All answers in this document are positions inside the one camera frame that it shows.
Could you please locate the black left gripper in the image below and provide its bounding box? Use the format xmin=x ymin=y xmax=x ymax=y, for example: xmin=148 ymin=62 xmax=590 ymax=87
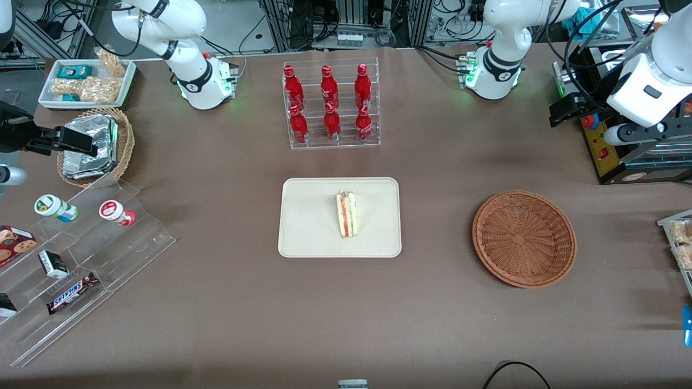
xmin=549 ymin=69 xmax=631 ymax=129

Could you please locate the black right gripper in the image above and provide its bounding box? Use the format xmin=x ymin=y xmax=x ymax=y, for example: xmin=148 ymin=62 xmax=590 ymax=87
xmin=0 ymin=102 xmax=99 ymax=158

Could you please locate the triangular sandwich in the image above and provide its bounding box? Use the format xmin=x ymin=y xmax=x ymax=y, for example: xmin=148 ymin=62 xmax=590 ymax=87
xmin=336 ymin=189 xmax=359 ymax=239

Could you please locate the white rectangular snack tray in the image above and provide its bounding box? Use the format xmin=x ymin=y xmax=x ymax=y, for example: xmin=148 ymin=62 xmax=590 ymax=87
xmin=38 ymin=58 xmax=138 ymax=111

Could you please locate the light tan wicker basket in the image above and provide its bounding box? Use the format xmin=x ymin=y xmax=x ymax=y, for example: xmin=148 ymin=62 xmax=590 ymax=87
xmin=56 ymin=107 xmax=136 ymax=189

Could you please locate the brown wicker basket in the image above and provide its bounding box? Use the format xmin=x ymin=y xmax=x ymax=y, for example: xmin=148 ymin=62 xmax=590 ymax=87
xmin=472 ymin=190 xmax=577 ymax=289

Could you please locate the metal snack tray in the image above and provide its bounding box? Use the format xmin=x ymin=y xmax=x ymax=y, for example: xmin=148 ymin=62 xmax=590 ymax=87
xmin=656 ymin=209 xmax=692 ymax=298

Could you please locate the beige plastic tray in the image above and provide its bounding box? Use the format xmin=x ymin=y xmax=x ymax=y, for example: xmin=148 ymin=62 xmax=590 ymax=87
xmin=278 ymin=177 xmax=402 ymax=258

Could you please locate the silver foil wrapped package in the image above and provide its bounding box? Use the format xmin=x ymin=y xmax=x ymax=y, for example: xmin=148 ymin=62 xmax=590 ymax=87
xmin=62 ymin=114 xmax=119 ymax=180

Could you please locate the small peanut brittle pack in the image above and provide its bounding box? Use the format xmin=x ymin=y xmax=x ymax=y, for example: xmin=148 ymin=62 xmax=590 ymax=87
xmin=51 ymin=78 xmax=83 ymax=97

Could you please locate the green lid yogurt cup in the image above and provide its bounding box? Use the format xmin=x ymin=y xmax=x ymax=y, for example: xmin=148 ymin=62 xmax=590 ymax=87
xmin=34 ymin=194 xmax=79 ymax=223

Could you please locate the black appliance with yellow panel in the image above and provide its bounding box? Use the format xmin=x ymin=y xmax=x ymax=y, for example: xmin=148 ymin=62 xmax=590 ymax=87
xmin=553 ymin=43 xmax=692 ymax=186

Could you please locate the large peanut brittle pack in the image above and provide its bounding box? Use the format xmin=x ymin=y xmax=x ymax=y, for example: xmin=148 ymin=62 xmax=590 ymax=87
xmin=79 ymin=76 xmax=122 ymax=105

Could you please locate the teal snack box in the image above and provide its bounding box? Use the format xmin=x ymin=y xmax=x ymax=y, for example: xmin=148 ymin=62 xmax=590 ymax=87
xmin=57 ymin=65 xmax=94 ymax=80

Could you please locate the red lid yogurt cup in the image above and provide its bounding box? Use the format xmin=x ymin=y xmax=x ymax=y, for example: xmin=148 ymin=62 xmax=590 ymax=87
xmin=99 ymin=199 xmax=137 ymax=227

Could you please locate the teal cloth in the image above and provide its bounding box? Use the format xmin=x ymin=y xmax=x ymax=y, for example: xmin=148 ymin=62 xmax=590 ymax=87
xmin=562 ymin=6 xmax=602 ymax=35

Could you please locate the clear bag of puffed snacks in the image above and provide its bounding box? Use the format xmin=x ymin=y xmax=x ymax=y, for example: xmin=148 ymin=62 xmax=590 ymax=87
xmin=95 ymin=46 xmax=127 ymax=78

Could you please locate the red chocolate cookie box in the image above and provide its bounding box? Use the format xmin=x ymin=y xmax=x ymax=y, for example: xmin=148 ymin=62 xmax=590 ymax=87
xmin=0 ymin=225 xmax=38 ymax=269

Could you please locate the clear acrylic stepped display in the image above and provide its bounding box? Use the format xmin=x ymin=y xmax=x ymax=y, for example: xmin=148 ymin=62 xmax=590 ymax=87
xmin=0 ymin=178 xmax=177 ymax=368

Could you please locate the Snickers chocolate bar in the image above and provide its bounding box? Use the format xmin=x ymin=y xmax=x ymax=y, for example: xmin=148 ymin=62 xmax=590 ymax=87
xmin=46 ymin=272 xmax=100 ymax=316

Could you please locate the red cola bottle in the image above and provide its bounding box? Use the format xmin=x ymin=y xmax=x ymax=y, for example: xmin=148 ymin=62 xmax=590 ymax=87
xmin=320 ymin=65 xmax=340 ymax=111
xmin=283 ymin=65 xmax=305 ymax=112
xmin=355 ymin=104 xmax=374 ymax=143
xmin=289 ymin=104 xmax=310 ymax=145
xmin=323 ymin=102 xmax=342 ymax=143
xmin=354 ymin=63 xmax=373 ymax=109

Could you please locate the clear acrylic bottle rack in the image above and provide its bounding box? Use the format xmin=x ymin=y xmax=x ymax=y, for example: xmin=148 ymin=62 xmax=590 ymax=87
xmin=282 ymin=56 xmax=382 ymax=151

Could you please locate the aluminium equipment rack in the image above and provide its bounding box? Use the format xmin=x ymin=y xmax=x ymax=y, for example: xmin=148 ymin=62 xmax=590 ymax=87
xmin=259 ymin=0 xmax=433 ymax=52

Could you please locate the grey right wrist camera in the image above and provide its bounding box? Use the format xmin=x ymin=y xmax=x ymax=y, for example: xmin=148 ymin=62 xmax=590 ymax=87
xmin=0 ymin=165 xmax=29 ymax=187

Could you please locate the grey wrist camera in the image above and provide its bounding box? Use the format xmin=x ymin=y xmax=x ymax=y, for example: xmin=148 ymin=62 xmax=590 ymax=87
xmin=0 ymin=165 xmax=29 ymax=187
xmin=603 ymin=120 xmax=692 ymax=147

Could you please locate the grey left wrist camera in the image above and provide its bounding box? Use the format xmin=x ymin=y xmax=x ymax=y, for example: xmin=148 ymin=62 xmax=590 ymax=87
xmin=603 ymin=120 xmax=692 ymax=147

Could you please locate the black floor cable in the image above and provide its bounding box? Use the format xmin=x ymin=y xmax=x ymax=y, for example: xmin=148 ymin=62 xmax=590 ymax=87
xmin=482 ymin=361 xmax=553 ymax=389

